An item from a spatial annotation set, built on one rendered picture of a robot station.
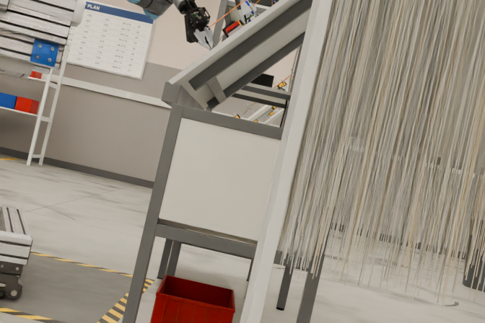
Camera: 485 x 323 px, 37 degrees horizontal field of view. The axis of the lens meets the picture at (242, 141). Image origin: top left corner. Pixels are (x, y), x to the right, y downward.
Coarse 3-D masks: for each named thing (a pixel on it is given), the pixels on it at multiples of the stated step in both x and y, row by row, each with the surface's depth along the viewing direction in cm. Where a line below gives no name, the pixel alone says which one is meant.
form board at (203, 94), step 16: (288, 0) 237; (272, 16) 244; (304, 16) 292; (240, 32) 237; (288, 32) 305; (224, 48) 240; (256, 48) 287; (272, 48) 318; (192, 64) 237; (208, 64) 247; (240, 64) 298; (256, 64) 332; (176, 80) 237; (224, 80) 310; (192, 96) 290; (208, 96) 322
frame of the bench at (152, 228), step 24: (168, 120) 237; (216, 120) 236; (240, 120) 236; (168, 144) 236; (168, 168) 236; (144, 240) 235; (192, 240) 235; (216, 240) 235; (144, 264) 235; (168, 264) 349; (288, 264) 234; (312, 264) 234; (288, 288) 347; (312, 288) 234
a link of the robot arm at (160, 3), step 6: (156, 0) 279; (162, 0) 280; (150, 6) 278; (156, 6) 280; (162, 6) 282; (168, 6) 283; (144, 12) 284; (150, 12) 283; (156, 12) 283; (162, 12) 285; (150, 18) 285; (156, 18) 286
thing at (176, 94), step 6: (168, 84) 237; (174, 84) 237; (168, 90) 237; (174, 90) 237; (180, 90) 239; (162, 96) 237; (168, 96) 237; (174, 96) 237; (180, 96) 242; (186, 96) 258; (168, 102) 240; (174, 102) 237; (180, 102) 246; (186, 102) 262; (192, 102) 281; (198, 108) 311
